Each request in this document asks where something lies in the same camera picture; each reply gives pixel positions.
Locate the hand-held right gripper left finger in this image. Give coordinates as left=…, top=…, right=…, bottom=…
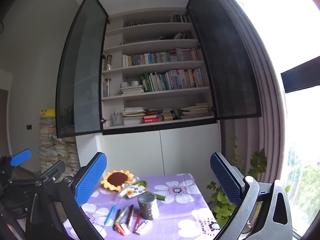
left=25, top=152, right=107, bottom=240

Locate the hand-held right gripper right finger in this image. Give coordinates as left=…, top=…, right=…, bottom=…
left=210, top=152, right=293, bottom=240

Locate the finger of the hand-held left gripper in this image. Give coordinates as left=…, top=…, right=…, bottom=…
left=40, top=160, right=66, bottom=180
left=0, top=149, right=32, bottom=179

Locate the blue pen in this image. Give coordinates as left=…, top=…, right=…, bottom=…
left=104, top=206, right=117, bottom=225

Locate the green pen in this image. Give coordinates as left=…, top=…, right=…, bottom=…
left=114, top=206, right=129, bottom=224

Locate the red pen clear cap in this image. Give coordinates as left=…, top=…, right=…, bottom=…
left=132, top=215, right=142, bottom=234

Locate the grey white fabric pen holder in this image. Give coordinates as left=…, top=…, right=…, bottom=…
left=137, top=193, right=160, bottom=220

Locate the tall stack of papers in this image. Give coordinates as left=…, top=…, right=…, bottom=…
left=37, top=116, right=80, bottom=178

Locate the green leafy plant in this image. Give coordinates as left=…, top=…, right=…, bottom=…
left=206, top=136, right=268, bottom=227

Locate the crochet sunflower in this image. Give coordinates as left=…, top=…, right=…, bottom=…
left=100, top=170, right=167, bottom=202

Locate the brown wooden door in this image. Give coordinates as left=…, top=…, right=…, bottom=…
left=0, top=89, right=10, bottom=153

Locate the sunflower gift tag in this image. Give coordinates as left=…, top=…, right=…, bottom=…
left=126, top=184, right=148, bottom=198

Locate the white bookshelf cabinet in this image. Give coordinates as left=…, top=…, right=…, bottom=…
left=75, top=12, right=223, bottom=179

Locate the orange pen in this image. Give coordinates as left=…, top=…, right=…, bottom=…
left=114, top=222, right=125, bottom=236

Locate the purple floral tablecloth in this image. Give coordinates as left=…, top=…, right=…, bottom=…
left=62, top=172, right=223, bottom=240

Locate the white correction tape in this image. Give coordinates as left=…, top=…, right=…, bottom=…
left=137, top=220, right=152, bottom=235

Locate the stack of worn books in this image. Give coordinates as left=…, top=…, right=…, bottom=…
left=180, top=103, right=210, bottom=119
left=122, top=107, right=147, bottom=125
left=162, top=109, right=175, bottom=121

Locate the thick red book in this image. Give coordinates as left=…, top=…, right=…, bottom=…
left=143, top=115, right=163, bottom=124

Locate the pink curtain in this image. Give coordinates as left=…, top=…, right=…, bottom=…
left=222, top=0, right=287, bottom=183

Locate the stack of white books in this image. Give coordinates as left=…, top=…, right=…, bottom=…
left=120, top=81, right=145, bottom=95

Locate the row of leaning books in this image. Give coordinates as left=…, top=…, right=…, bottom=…
left=158, top=32, right=194, bottom=41

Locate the dark window frame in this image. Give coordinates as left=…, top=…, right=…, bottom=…
left=281, top=56, right=320, bottom=93

